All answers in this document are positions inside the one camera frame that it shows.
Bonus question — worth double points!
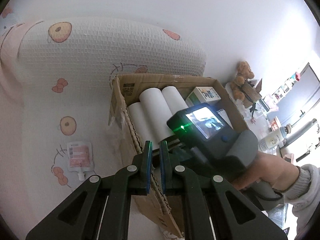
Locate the pink white spout pouch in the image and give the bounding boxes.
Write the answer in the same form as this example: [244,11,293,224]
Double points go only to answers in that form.
[67,141,94,181]

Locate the grey sleeve forearm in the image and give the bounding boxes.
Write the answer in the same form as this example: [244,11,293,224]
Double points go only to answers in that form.
[283,164,319,233]

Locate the person's right hand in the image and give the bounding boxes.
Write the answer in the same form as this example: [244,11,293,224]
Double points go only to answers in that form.
[232,152,300,191]

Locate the white spiral notebook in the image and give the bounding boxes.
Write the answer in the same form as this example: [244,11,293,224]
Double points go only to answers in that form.
[217,109,233,128]

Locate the green white small carton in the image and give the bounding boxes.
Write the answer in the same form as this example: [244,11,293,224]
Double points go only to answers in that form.
[185,87,221,107]

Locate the white paper tube right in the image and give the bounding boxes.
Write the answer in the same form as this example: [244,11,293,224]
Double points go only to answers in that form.
[162,86,188,115]

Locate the white paper tube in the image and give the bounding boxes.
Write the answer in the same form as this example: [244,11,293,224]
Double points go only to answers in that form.
[128,102,159,150]
[162,86,188,115]
[139,88,174,143]

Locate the white paper tube left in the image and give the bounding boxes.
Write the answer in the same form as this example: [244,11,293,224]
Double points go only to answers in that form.
[139,88,174,143]

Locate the brown cardboard box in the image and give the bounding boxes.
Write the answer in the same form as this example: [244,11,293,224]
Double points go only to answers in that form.
[109,73,248,237]

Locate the small wooden crate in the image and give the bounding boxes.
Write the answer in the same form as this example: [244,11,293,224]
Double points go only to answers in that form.
[240,79,262,108]

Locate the white paper tube lower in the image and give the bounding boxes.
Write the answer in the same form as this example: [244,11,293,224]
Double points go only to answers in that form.
[128,102,159,150]

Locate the brown teddy bear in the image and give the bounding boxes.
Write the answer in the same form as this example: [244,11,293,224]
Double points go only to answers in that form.
[230,61,254,101]

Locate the white bottle on desk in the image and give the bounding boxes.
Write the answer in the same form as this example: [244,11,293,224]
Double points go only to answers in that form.
[258,124,292,152]

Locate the pink cartoon bed sheet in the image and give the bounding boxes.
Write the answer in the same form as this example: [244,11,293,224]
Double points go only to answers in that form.
[1,8,125,239]

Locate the white patterned pillow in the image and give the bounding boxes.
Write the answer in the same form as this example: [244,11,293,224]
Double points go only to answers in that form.
[14,17,206,101]

